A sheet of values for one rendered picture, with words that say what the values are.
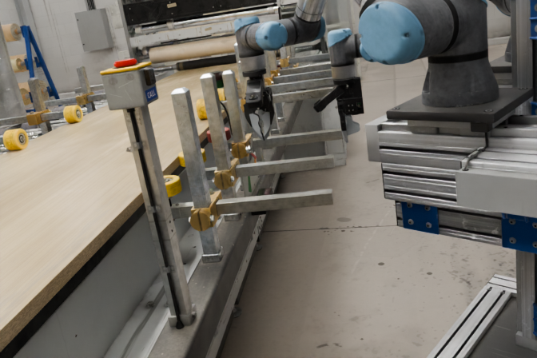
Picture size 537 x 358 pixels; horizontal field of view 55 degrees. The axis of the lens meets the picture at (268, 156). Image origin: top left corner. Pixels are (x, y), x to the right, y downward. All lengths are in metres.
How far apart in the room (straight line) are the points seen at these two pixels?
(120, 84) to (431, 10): 0.57
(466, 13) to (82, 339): 0.99
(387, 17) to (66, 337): 0.85
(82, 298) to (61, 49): 11.33
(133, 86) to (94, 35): 10.73
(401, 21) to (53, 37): 11.67
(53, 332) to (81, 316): 0.10
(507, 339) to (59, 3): 11.36
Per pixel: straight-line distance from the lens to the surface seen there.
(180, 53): 4.15
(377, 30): 1.00
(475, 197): 1.00
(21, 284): 0.99
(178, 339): 1.07
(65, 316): 1.12
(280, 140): 1.74
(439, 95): 1.10
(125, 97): 0.94
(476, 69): 1.10
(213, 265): 1.31
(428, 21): 1.00
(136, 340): 1.26
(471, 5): 1.09
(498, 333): 1.85
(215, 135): 1.47
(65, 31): 12.25
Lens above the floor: 1.28
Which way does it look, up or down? 16 degrees down
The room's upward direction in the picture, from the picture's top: 9 degrees counter-clockwise
